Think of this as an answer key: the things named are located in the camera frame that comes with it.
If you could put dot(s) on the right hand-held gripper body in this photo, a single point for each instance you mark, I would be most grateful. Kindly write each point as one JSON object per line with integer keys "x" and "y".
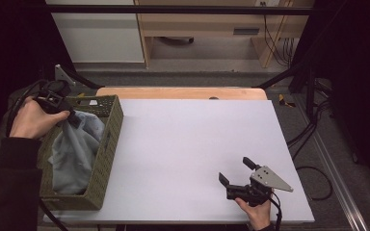
{"x": 257, "y": 189}

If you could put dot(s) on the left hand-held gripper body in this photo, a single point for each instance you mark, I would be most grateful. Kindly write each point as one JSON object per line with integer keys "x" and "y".
{"x": 52, "y": 97}

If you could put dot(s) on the light blue-grey cloth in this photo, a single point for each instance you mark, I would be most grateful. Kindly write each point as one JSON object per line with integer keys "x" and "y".
{"x": 74, "y": 160}

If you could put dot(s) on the olive green woven basket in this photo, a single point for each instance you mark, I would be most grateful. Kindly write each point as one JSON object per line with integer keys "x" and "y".
{"x": 104, "y": 166}

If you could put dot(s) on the person's right hand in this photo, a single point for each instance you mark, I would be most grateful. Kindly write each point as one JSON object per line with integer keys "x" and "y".
{"x": 259, "y": 215}

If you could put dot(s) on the person's left hand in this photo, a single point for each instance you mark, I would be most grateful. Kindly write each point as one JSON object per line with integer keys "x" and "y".
{"x": 32, "y": 122}

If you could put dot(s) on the white basket label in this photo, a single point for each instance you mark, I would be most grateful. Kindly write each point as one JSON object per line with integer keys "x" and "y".
{"x": 93, "y": 102}

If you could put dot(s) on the black curtain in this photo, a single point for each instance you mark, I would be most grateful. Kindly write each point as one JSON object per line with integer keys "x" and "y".
{"x": 353, "y": 80}
{"x": 16, "y": 45}

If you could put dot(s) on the yellow and black tool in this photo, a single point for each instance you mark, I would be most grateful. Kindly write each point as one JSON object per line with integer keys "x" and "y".
{"x": 284, "y": 101}

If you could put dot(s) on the white cabinet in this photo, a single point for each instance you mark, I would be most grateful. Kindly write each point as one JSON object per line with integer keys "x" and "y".
{"x": 99, "y": 35}

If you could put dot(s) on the black curved chair foot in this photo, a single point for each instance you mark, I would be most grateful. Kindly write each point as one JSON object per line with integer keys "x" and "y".
{"x": 178, "y": 40}

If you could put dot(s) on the light wooden desk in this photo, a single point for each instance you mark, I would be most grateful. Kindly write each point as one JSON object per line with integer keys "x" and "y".
{"x": 202, "y": 25}

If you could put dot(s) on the black diagonal frame strut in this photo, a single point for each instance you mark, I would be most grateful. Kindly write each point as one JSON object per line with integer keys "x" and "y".
{"x": 83, "y": 80}
{"x": 279, "y": 76}

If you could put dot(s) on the metal floor rail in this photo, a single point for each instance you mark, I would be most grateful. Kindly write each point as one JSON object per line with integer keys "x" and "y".
{"x": 334, "y": 173}

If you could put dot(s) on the black upright frame post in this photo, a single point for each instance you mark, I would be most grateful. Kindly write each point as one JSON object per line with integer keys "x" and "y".
{"x": 310, "y": 96}

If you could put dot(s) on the black horizontal frame bar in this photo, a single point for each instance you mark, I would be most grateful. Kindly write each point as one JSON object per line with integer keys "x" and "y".
{"x": 173, "y": 9}

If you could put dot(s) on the white wall socket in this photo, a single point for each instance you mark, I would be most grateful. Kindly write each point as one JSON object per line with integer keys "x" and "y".
{"x": 268, "y": 3}

